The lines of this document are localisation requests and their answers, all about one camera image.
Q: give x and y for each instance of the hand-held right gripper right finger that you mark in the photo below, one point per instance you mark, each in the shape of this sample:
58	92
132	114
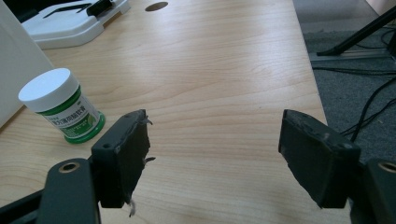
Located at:
314	152

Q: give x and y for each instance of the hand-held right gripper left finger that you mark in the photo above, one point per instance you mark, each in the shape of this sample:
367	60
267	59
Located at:
120	161

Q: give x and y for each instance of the green white-lidded ointment jar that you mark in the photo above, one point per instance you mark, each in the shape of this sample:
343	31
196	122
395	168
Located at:
63	104

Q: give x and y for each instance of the black metal stand leg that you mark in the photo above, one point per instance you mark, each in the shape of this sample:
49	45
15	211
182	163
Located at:
358	34

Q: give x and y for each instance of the white box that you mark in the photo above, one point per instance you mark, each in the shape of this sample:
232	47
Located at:
17	71

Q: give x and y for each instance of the white device with black top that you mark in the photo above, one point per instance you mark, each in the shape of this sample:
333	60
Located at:
71	23

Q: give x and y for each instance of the black tool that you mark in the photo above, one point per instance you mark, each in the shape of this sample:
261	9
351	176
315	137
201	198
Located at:
90	7

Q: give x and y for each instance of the aluminium rail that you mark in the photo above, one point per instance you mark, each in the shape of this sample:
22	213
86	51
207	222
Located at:
348	55

